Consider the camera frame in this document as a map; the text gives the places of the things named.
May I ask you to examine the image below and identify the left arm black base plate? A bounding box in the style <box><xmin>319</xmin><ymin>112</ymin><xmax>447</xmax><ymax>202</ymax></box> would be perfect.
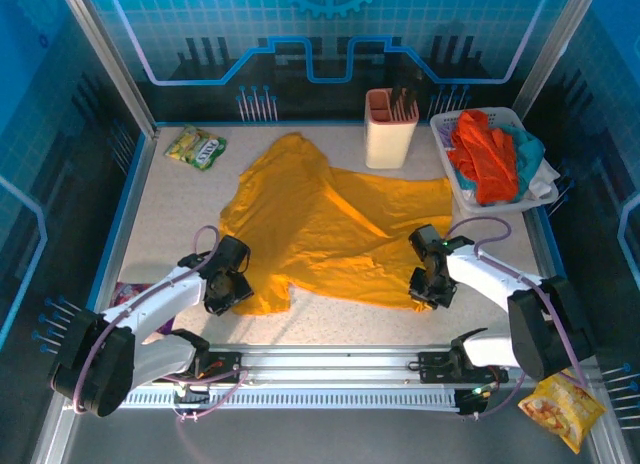
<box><xmin>197</xmin><ymin>350</ymin><xmax>242</xmax><ymax>385</ymax></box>

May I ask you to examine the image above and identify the white t-shirt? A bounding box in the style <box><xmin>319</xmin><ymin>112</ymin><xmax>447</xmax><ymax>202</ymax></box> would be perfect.
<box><xmin>523</xmin><ymin>158</ymin><xmax>561</xmax><ymax>203</ymax></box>

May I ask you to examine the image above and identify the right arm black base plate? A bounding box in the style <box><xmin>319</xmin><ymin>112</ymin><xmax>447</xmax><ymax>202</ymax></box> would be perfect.
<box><xmin>417</xmin><ymin>350</ymin><xmax>510</xmax><ymax>385</ymax></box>

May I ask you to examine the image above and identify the yellow-green Fox's candy bag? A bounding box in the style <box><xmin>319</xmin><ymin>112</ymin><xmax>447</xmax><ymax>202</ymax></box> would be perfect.
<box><xmin>164</xmin><ymin>124</ymin><xmax>229</xmax><ymax>173</ymax></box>

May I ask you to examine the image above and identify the blue table border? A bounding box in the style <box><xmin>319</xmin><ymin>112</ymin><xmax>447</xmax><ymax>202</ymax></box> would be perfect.
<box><xmin>73</xmin><ymin>119</ymin><xmax>590</xmax><ymax>349</ymax></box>

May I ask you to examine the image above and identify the aluminium rail frame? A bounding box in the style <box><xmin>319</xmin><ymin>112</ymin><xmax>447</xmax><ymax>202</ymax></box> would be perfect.
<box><xmin>59</xmin><ymin>344</ymin><xmax>604</xmax><ymax>425</ymax></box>

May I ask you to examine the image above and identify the white plastic laundry basket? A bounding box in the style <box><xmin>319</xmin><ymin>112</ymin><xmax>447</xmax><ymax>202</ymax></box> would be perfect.
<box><xmin>429</xmin><ymin>107</ymin><xmax>562</xmax><ymax>215</ymax></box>

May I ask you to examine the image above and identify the cream utensil holder pink inside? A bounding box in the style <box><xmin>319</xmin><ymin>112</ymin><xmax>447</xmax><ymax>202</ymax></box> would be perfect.
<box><xmin>364</xmin><ymin>88</ymin><xmax>420</xmax><ymax>170</ymax></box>

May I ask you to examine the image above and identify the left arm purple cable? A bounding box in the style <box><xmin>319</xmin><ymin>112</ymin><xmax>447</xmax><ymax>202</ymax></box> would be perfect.
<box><xmin>72</xmin><ymin>225</ymin><xmax>251</xmax><ymax>425</ymax></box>

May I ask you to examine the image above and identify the purple Fox's candy bag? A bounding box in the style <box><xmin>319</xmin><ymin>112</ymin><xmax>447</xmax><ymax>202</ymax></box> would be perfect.
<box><xmin>110</xmin><ymin>282</ymin><xmax>175</xmax><ymax>335</ymax></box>

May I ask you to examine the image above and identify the yellow snack bag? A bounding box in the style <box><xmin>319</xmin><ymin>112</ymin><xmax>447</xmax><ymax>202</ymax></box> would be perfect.
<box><xmin>517</xmin><ymin>368</ymin><xmax>607</xmax><ymax>455</ymax></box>

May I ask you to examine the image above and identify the yellow t-shirt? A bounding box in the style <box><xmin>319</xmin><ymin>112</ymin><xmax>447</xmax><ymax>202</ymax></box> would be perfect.
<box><xmin>219</xmin><ymin>132</ymin><xmax>455</xmax><ymax>318</ymax></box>

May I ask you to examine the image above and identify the black kitchen utensil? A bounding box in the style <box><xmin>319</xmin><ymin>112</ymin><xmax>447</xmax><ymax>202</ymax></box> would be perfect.
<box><xmin>407</xmin><ymin>67</ymin><xmax>425</xmax><ymax>119</ymax></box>
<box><xmin>390</xmin><ymin>82</ymin><xmax>409</xmax><ymax>120</ymax></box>

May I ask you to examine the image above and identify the aluminium frame post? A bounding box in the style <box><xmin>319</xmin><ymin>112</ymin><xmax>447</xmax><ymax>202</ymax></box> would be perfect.
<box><xmin>509</xmin><ymin>0</ymin><xmax>603</xmax><ymax>121</ymax></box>
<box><xmin>56</xmin><ymin>0</ymin><xmax>160</xmax><ymax>139</ymax></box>

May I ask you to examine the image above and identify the white slotted cable duct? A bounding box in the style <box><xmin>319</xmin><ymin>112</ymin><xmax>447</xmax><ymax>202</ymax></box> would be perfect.
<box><xmin>119</xmin><ymin>387</ymin><xmax>474</xmax><ymax>411</ymax></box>

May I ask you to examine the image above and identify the teal t-shirt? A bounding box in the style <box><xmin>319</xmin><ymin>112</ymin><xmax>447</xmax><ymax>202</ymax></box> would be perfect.
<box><xmin>452</xmin><ymin>123</ymin><xmax>547</xmax><ymax>195</ymax></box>

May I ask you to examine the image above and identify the orange t-shirt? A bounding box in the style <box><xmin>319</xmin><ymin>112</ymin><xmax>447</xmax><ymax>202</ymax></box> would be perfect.
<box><xmin>447</xmin><ymin>109</ymin><xmax>521</xmax><ymax>205</ymax></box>

